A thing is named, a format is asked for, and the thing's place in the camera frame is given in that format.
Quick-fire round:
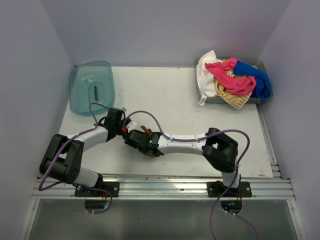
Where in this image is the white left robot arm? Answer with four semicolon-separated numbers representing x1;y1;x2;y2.
38;107;126;197

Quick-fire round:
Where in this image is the aluminium mounting rail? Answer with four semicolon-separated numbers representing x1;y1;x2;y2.
31;176;296;201

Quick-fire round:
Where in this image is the yellow striped towel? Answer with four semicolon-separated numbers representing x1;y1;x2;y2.
214;57;256;110

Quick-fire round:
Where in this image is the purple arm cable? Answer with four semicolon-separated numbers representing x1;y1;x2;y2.
122;110;261;240
38;102;113;215

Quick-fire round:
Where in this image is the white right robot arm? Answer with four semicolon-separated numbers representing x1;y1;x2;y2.
123;128;241;197

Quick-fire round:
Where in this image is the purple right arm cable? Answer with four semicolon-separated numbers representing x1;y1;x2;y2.
122;110;261;240

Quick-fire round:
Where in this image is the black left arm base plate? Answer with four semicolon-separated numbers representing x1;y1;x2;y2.
74;181;120;198

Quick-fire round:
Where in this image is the teal translucent plastic bin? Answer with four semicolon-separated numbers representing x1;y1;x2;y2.
69;60;116;116

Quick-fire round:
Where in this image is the pink towel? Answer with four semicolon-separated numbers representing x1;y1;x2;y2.
204;57;257;96

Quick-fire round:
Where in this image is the metal tray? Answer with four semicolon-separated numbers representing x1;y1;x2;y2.
194;57;273;105

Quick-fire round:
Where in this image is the blue towel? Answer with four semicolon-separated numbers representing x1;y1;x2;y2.
233;60;272;100

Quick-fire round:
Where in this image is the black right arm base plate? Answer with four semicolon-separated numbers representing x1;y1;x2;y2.
206;181;253;198

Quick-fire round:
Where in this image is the white towel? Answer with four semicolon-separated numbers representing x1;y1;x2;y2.
195;50;223;106

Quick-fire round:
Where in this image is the brown microfiber towel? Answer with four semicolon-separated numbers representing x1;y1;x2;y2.
140;125;159;143

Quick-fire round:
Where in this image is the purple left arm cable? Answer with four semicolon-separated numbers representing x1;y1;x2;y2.
38;102;113;215

